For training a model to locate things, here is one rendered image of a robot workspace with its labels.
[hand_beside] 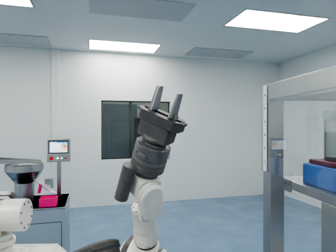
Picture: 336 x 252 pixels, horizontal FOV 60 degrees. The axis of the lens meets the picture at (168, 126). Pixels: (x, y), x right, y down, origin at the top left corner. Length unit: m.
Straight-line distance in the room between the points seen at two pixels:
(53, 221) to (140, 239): 2.24
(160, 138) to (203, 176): 5.50
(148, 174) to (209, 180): 5.54
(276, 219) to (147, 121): 0.75
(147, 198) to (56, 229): 2.39
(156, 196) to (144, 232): 0.15
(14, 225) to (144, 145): 0.31
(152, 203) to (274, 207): 0.62
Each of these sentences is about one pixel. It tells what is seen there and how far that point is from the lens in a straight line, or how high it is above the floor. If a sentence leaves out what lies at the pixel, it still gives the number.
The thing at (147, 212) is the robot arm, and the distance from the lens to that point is 0.75.
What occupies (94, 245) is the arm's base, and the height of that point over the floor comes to 1.30.
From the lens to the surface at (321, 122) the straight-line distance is 0.93.
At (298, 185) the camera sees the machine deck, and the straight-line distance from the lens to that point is 1.17.
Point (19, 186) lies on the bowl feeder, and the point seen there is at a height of 0.93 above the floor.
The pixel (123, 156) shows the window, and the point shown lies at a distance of 5.80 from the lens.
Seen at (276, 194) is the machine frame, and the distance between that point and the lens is 1.24.
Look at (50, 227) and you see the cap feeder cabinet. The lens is 3.08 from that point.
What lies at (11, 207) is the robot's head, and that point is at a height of 1.37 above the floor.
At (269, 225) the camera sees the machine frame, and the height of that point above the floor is 1.15.
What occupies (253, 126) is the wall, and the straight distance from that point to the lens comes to 6.59.
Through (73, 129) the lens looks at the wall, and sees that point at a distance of 5.64.
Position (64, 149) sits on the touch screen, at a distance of 3.31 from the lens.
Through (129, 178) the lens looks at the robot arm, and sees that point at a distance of 0.71.
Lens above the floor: 1.54
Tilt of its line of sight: level
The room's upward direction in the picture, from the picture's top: straight up
